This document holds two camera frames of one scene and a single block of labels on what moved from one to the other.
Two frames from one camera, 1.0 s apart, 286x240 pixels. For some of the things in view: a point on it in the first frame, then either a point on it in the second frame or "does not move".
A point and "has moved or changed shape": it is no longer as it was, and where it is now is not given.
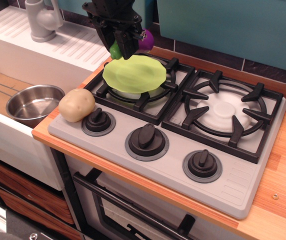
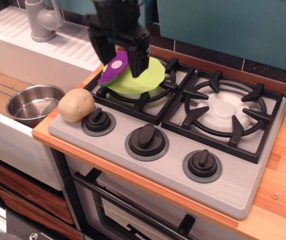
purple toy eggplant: x=147 y=43 has moved or changed shape
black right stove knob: x=202 y=166 does not move
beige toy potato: x=75 y=105 does not move
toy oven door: x=112 y=208 does not move
